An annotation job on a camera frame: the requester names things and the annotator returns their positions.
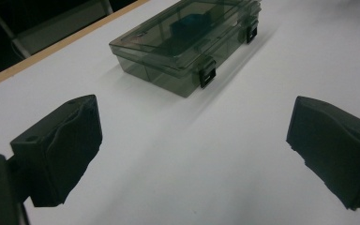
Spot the small blue plastic box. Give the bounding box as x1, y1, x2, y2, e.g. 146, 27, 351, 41
168, 13, 214, 41

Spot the white board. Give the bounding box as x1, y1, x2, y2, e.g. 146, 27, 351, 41
0, 0, 360, 225

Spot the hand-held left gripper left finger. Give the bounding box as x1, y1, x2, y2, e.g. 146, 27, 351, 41
10, 94, 103, 208

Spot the white metal stand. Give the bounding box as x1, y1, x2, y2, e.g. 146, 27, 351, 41
0, 0, 115, 60

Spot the grey transparent storage box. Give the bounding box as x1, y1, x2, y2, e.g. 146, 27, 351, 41
108, 0, 263, 98

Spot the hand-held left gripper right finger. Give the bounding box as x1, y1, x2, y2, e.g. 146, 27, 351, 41
285, 96, 360, 211

